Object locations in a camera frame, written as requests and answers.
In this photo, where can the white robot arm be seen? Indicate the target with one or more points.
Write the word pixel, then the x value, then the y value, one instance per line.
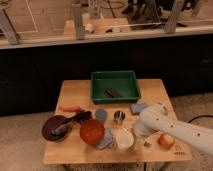
pixel 154 118

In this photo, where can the metal cup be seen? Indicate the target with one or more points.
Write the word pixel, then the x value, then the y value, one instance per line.
pixel 119 117

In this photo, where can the white plastic cup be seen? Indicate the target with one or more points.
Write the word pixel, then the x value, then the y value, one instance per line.
pixel 124 139

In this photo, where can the dark object in tray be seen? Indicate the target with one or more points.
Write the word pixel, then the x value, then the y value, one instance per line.
pixel 112 93

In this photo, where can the green plastic tray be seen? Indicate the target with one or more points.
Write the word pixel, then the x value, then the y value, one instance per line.
pixel 123 82

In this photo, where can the blue round lid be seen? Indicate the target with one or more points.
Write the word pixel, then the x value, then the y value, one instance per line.
pixel 101 115

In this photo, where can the blue sponge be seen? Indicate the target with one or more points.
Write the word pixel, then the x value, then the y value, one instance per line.
pixel 137 108

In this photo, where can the orange carrot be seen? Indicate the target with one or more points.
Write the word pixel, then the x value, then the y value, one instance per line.
pixel 70 108

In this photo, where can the red bowl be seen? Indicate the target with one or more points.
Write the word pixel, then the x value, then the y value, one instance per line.
pixel 92 131

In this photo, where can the wooden table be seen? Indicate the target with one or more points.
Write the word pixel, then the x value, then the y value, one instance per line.
pixel 72 150

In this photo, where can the grey-blue cloth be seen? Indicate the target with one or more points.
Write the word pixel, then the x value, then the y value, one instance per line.
pixel 107 141

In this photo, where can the orange fruit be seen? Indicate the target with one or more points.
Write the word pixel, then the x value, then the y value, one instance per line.
pixel 166 141

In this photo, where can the black handled spoon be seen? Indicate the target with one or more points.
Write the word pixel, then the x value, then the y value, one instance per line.
pixel 71 121

